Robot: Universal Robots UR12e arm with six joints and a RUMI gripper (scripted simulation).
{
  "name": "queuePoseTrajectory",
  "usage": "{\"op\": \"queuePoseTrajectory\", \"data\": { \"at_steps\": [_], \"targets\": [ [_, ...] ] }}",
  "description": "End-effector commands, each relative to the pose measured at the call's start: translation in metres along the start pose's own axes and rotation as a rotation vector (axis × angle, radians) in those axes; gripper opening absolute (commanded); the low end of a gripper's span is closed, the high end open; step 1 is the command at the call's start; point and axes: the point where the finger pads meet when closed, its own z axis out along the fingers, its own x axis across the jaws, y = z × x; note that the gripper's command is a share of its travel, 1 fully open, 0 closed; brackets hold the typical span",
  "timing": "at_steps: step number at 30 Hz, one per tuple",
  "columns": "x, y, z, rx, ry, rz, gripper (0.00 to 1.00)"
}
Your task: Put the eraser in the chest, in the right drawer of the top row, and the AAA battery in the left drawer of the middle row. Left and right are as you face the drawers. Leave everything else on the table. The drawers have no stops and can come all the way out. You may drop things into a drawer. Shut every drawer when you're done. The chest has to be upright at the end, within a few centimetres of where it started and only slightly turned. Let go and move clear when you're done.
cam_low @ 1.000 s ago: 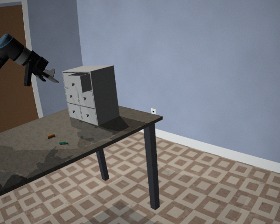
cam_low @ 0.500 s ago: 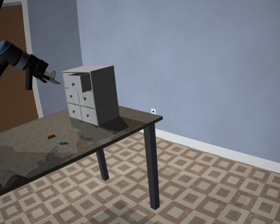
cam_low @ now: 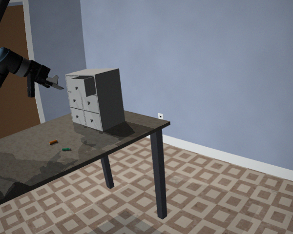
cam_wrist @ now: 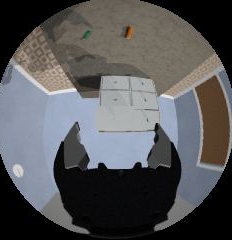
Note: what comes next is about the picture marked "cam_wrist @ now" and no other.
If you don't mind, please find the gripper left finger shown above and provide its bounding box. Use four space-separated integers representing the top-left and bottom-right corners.
53 122 90 204

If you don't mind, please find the orange battery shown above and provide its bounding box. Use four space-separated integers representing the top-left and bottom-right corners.
126 27 133 39

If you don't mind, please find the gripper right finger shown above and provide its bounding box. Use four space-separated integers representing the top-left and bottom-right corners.
147 123 182 200

